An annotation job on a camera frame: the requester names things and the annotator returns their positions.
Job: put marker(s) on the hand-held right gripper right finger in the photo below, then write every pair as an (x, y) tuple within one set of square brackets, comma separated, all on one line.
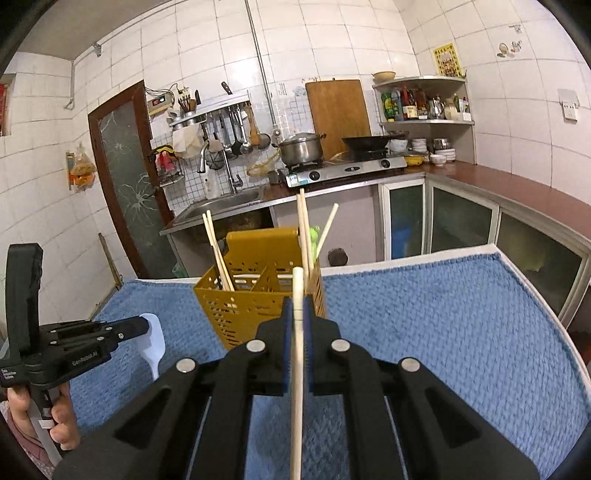
[(309, 332)]

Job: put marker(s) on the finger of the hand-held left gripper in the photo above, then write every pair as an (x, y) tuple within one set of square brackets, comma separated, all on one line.
[(92, 333)]

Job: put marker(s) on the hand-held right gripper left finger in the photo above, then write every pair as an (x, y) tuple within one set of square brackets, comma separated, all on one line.
[(288, 332)]

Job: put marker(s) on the gold slotted utensil holder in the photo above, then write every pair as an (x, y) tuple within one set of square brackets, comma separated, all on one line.
[(249, 314)]

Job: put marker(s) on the pale plastic spoon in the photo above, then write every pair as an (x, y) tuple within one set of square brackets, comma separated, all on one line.
[(154, 341)]

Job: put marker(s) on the light wooden chopstick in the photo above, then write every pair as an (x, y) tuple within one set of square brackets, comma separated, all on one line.
[(328, 230), (298, 415), (214, 249), (308, 240), (302, 221), (220, 251)]

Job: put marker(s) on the green frog-shaped utensil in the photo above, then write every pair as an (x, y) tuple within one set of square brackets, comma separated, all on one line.
[(315, 240)]

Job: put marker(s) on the person's left forearm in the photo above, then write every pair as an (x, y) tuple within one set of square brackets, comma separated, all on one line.
[(25, 452)]

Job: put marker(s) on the person's left hand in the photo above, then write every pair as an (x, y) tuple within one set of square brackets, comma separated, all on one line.
[(67, 424)]

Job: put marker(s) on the dark round object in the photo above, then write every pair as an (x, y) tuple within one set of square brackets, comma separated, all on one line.
[(337, 257)]

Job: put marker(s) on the blue knitted blanket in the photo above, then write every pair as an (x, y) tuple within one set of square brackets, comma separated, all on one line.
[(438, 323)]

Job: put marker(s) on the hanging orange bag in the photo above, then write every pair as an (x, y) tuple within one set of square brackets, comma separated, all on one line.
[(82, 170)]

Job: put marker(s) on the steel kitchen sink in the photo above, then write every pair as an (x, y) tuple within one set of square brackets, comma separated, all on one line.
[(221, 207)]

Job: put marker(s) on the brown frosted glass door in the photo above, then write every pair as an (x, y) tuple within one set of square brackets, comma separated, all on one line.
[(129, 175)]

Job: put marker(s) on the steel gas stove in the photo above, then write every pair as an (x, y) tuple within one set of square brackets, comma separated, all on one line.
[(346, 170)]

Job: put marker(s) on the yellow mesh strainer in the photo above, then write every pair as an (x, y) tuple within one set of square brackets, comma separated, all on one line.
[(263, 167)]

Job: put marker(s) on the steel faucet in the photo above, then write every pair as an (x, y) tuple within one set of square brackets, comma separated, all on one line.
[(231, 175)]

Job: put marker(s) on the steel cooking pot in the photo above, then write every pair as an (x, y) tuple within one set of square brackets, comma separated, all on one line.
[(300, 150)]

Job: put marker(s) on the kitchen base cabinets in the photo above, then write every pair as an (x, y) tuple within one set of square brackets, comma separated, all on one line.
[(461, 217)]

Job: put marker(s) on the black wok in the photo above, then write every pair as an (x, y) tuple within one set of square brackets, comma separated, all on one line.
[(369, 142)]

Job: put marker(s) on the row of hanging ladles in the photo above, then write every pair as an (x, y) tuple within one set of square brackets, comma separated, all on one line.
[(240, 134)]

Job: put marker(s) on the white cloth bag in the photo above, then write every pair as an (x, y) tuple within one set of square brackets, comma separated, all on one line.
[(187, 143)]

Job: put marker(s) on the wooden cutting board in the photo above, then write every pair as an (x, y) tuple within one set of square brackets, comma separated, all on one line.
[(339, 115)]

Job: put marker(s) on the stack of white dishes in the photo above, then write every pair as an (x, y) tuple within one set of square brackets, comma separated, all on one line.
[(438, 150)]

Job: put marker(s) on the white power strip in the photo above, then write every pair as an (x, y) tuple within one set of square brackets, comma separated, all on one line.
[(161, 104)]

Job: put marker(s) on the brown kitchen counter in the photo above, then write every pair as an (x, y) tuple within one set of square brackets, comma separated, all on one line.
[(508, 184)]

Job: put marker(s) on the row of condiment bottles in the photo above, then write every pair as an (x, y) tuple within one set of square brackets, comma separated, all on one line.
[(411, 104)]

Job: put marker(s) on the beige bowl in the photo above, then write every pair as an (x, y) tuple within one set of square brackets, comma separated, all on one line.
[(384, 76)]

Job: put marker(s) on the wooden stick against wall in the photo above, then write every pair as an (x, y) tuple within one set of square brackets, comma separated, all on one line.
[(111, 263)]

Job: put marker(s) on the red wall poster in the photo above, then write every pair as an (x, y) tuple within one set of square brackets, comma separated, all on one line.
[(3, 110)]

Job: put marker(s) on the wall utensil rack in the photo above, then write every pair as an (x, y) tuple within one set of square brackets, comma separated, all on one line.
[(207, 113)]

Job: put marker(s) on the corner wall shelf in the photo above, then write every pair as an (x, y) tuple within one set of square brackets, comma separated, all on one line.
[(461, 138)]

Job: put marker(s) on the grey wall pipe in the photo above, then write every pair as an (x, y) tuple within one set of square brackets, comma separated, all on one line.
[(261, 60)]

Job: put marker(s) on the yellow wall poster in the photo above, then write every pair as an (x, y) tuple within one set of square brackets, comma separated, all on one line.
[(447, 60)]

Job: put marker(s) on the white wall outlet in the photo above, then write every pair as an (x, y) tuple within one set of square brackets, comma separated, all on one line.
[(569, 105)]

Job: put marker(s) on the decorative wall hooks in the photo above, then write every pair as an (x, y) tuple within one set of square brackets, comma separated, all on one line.
[(508, 48)]

